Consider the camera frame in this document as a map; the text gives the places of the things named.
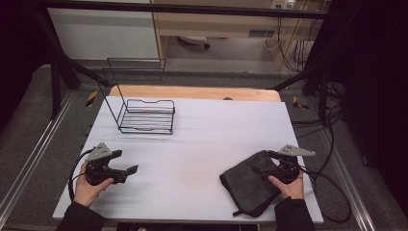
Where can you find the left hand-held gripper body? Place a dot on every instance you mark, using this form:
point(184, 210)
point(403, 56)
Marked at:
point(101, 166)

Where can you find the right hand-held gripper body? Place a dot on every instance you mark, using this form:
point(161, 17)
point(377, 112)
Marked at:
point(288, 166)

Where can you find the dark grey fabric pouch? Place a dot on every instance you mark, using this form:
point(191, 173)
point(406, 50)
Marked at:
point(248, 183)

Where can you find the person's right hand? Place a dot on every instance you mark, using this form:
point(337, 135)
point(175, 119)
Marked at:
point(290, 189)

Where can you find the person's left hand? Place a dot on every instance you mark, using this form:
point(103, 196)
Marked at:
point(86, 189)

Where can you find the yellow black floor tape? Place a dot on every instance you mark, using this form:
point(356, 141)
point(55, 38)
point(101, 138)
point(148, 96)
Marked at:
point(299, 104)
point(91, 98)

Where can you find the white table cover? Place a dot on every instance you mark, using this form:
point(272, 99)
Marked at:
point(192, 154)

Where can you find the white cabinet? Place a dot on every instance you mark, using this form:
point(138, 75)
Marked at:
point(102, 35)

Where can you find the office chair base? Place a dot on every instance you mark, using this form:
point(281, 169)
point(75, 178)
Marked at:
point(195, 40)

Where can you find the wooden desk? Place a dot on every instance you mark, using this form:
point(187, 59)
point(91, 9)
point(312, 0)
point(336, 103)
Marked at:
point(218, 22)

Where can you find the white power strip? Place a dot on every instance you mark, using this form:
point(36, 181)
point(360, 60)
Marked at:
point(283, 4)

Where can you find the aluminium rail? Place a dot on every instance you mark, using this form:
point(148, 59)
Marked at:
point(348, 179)
point(29, 163)

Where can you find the black metal frame stand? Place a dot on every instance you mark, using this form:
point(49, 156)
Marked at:
point(316, 77)
point(61, 67)

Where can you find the black horizontal frame bar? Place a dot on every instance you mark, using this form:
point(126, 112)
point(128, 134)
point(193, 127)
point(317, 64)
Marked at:
point(192, 9)

